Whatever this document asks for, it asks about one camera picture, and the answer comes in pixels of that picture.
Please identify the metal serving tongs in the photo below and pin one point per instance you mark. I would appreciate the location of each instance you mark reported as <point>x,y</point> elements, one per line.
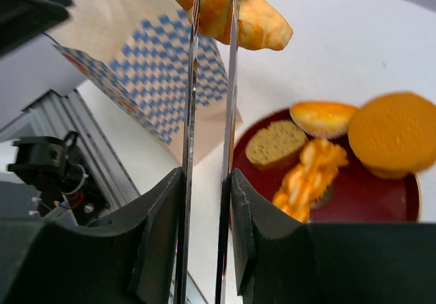
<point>218,132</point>

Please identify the tan croissant bread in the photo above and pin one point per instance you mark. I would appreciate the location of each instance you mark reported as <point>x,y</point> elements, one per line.
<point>260,26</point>

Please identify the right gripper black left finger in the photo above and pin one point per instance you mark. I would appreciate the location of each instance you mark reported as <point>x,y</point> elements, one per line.
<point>124,257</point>

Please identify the orange twisted bread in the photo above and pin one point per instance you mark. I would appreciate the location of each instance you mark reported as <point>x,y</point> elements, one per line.
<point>304,185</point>

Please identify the paper bag with blue checks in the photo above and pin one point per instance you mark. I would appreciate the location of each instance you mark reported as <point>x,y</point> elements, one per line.
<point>136,52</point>

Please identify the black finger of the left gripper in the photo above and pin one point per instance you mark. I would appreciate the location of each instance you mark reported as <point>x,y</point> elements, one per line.
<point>23,20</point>

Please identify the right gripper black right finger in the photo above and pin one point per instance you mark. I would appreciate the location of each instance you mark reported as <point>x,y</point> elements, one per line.
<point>279,260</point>

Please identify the aluminium frame rail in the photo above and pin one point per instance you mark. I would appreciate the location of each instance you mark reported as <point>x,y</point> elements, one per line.
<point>53,115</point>

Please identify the green speckled bread slice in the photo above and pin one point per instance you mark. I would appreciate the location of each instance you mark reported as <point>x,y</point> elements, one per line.
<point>274,143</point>

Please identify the orange round bun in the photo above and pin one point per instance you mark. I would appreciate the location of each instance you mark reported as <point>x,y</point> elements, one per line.
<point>322,119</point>
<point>394,135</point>

